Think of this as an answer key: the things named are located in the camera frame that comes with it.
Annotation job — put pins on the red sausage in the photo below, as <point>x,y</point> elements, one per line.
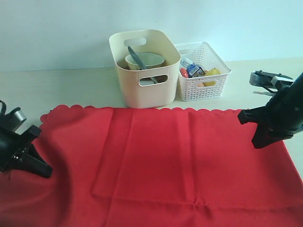
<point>184,73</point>

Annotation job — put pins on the stainless steel cup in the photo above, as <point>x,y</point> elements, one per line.
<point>144,82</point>

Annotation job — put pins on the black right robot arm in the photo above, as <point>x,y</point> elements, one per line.
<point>298,82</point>

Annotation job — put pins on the brown wooden plate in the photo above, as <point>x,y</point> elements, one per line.
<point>159,78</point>

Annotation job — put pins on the red scalloped cloth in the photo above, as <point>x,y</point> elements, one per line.
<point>120,167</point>

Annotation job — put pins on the yellow lemon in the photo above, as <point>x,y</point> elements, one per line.
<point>211,72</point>

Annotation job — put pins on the silver table knife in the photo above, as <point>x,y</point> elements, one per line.
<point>136,58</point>

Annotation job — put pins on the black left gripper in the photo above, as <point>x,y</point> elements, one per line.
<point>16,153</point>

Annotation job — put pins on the pale green ceramic bowl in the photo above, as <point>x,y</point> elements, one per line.
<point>150,60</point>

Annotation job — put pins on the white perforated plastic basket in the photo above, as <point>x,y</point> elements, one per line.
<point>202,53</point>

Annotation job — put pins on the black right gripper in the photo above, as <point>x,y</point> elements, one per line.
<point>282,116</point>

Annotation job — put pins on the cream plastic storage bin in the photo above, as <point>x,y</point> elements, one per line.
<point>156,95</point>

